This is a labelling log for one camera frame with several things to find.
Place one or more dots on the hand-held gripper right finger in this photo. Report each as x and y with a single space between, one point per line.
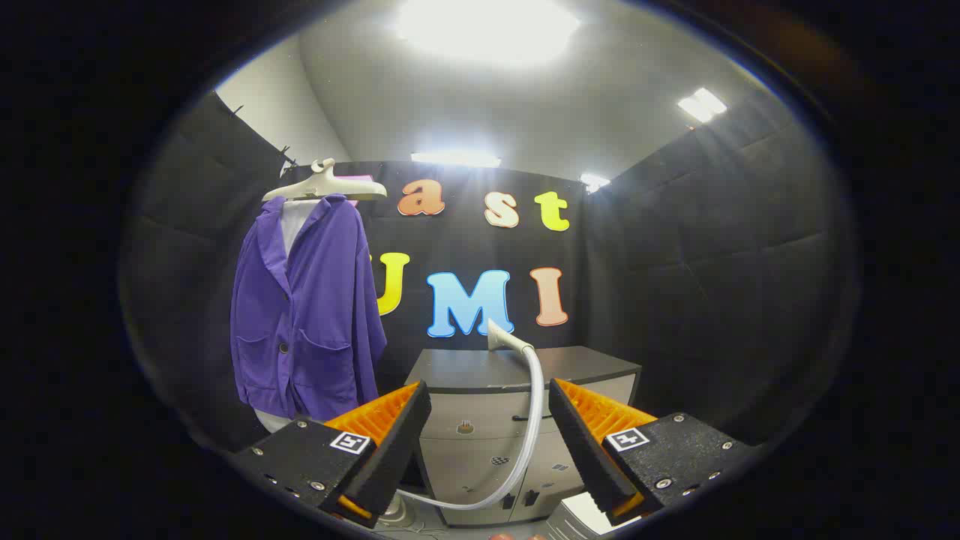
589 450

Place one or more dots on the white plastic clothes hanger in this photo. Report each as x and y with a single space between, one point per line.
322 185

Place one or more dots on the long ceiling light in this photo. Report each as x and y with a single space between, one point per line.
455 160

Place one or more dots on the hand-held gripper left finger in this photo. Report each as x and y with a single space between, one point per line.
390 450

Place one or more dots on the grey cabinet with dark top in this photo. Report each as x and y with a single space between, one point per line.
472 420

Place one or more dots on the small ceiling light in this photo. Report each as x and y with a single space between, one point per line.
594 181

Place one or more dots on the white box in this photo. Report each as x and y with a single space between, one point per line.
581 517

